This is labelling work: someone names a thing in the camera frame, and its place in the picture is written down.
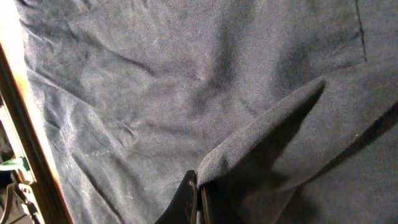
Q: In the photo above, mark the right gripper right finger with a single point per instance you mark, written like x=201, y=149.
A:
x=207, y=193

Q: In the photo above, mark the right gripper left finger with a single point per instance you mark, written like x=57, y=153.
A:
x=183, y=207

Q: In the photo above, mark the navy blue shorts garment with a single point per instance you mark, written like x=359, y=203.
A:
x=287, y=108

